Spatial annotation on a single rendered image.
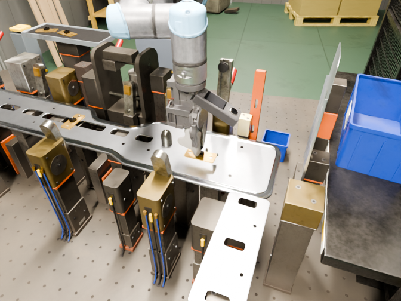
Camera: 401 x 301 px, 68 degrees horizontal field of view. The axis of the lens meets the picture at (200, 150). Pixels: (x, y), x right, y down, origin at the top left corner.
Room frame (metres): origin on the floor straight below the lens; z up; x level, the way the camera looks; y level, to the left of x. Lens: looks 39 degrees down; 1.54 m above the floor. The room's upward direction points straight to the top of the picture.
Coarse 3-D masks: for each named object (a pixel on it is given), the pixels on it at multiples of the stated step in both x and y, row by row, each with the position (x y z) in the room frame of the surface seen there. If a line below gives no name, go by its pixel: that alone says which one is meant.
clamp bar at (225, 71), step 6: (222, 60) 0.81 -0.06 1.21; (228, 60) 0.81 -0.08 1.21; (222, 66) 0.78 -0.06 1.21; (228, 66) 0.78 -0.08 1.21; (222, 72) 0.78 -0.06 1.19; (228, 72) 0.80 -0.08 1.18; (222, 78) 0.81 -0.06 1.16; (228, 78) 0.79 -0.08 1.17; (222, 84) 0.80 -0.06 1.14; (228, 84) 0.79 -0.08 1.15; (222, 90) 0.80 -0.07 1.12; (228, 90) 0.79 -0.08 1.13; (222, 96) 0.80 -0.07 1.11; (228, 96) 0.78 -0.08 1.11
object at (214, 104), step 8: (200, 96) 0.59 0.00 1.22; (208, 96) 0.60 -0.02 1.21; (216, 96) 0.62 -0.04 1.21; (200, 104) 0.59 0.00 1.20; (208, 104) 0.58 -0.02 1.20; (216, 104) 0.59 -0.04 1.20; (224, 104) 0.60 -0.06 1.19; (216, 112) 0.58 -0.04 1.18; (224, 112) 0.57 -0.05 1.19; (232, 112) 0.58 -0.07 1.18; (240, 112) 0.60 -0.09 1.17; (224, 120) 0.57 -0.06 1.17; (232, 120) 0.57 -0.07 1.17
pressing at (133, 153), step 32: (0, 96) 0.99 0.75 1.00; (32, 96) 0.99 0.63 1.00; (32, 128) 0.78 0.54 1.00; (64, 128) 0.78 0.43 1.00; (128, 128) 0.78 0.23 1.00; (160, 128) 0.78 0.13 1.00; (128, 160) 0.63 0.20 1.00; (192, 160) 0.63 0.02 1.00; (224, 160) 0.63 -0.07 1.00; (256, 160) 0.63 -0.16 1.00; (256, 192) 0.50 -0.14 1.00
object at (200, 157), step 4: (188, 152) 0.62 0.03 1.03; (192, 152) 0.62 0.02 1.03; (200, 152) 0.62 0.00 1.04; (204, 152) 0.62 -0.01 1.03; (208, 152) 0.62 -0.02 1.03; (188, 156) 0.61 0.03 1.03; (192, 156) 0.61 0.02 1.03; (196, 156) 0.61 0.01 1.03; (200, 156) 0.60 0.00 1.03; (204, 156) 0.61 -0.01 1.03; (208, 156) 0.61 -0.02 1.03; (212, 156) 0.61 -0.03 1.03; (216, 156) 0.61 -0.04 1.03; (200, 160) 0.59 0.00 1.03; (204, 160) 0.59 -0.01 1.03; (208, 160) 0.59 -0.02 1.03; (212, 160) 0.59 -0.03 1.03
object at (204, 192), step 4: (200, 188) 0.65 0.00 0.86; (204, 188) 0.65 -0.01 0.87; (208, 188) 0.64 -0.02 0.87; (200, 192) 0.65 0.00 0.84; (204, 192) 0.65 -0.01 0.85; (208, 192) 0.64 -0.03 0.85; (212, 192) 0.64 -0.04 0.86; (216, 192) 0.63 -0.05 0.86; (220, 192) 0.65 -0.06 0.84; (200, 196) 0.65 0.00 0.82; (204, 196) 0.65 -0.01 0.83; (208, 196) 0.64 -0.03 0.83; (212, 196) 0.64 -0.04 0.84; (216, 196) 0.63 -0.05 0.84; (220, 196) 0.66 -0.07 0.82; (200, 200) 0.65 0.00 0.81
